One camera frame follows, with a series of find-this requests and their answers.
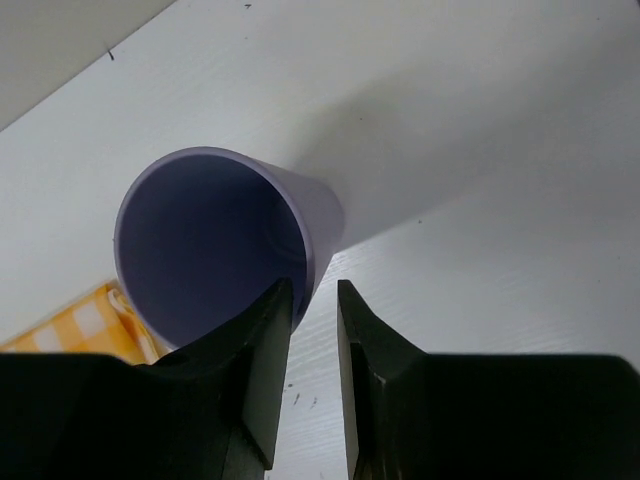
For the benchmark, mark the yellow checkered cloth napkin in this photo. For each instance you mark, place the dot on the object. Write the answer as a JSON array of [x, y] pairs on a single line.
[[102, 322]]

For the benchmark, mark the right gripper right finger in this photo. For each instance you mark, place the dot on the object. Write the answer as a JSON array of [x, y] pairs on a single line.
[[409, 414]]

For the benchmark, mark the lilac plastic cup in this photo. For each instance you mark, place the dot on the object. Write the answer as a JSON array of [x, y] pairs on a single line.
[[203, 232]]

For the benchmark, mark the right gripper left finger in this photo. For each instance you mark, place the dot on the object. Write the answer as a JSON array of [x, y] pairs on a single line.
[[208, 410]]

